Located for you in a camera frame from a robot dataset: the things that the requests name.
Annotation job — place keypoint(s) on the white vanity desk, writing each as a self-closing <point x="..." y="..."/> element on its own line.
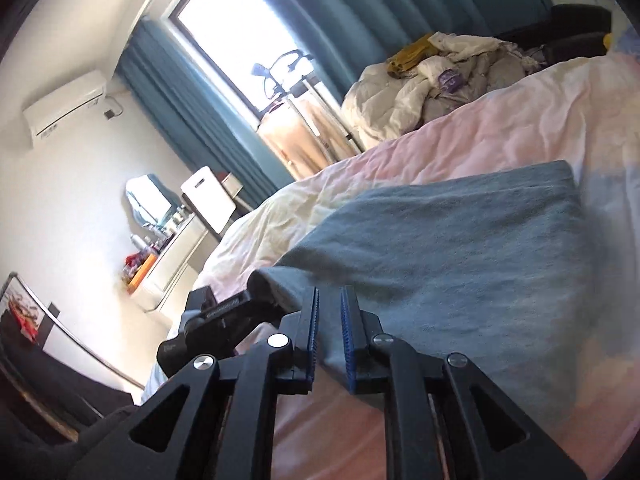
<point x="175" y="255"/>

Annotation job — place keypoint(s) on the garment steamer stand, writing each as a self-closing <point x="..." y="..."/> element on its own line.
<point x="287" y="67"/>

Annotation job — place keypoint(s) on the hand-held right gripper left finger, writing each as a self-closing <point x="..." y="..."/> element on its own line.
<point x="312" y="345"/>

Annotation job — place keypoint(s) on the dark cloth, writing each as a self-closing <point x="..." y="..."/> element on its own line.
<point x="50" y="410"/>

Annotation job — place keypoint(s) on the cream quilt pile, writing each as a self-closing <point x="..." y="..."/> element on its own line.
<point x="390" y="100"/>

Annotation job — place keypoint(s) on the orange tray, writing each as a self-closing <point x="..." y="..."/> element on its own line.
<point x="142" y="272"/>

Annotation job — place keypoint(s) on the purple printed garment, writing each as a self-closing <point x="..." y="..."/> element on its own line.
<point x="450" y="81"/>

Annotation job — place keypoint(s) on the wall picture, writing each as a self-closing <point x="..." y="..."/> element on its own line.
<point x="20" y="310"/>

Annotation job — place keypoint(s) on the black power plug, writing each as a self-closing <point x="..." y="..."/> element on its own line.
<point x="109" y="112"/>

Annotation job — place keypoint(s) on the group of cosmetic bottles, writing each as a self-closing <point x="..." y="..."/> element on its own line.
<point x="150" y="245"/>

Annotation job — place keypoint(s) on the grey crumpled garment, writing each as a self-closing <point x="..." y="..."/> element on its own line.
<point x="490" y="67"/>

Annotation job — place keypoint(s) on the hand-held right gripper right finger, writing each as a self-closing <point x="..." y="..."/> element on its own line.
<point x="347" y="345"/>

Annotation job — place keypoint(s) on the blue denim jeans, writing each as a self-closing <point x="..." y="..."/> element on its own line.
<point x="450" y="270"/>

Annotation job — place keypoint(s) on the white air conditioner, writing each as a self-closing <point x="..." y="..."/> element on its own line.
<point x="65" y="107"/>

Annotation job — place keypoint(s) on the white backed chair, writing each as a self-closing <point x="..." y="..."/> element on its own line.
<point x="207" y="195"/>

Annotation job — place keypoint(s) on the pastel pink bed blanket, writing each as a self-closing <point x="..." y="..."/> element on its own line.
<point x="500" y="125"/>

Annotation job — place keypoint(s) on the black armchair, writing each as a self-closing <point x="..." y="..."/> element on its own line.
<point x="575" y="22"/>

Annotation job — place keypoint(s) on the mustard yellow garment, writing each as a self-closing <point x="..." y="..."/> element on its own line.
<point x="410" y="55"/>

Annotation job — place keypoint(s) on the window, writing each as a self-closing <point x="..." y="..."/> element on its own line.
<point x="225" y="20"/>

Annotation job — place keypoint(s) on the yellow toy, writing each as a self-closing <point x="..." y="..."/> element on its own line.
<point x="608" y="42"/>

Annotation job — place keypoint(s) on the wavy vanity mirror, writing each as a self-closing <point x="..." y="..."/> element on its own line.
<point x="147" y="200"/>

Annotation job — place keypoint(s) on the teal curtain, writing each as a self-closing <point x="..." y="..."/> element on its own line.
<point x="190" y="110"/>
<point x="400" y="0"/>

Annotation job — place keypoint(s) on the beige hanging garment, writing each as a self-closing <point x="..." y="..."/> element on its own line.
<point x="295" y="135"/>

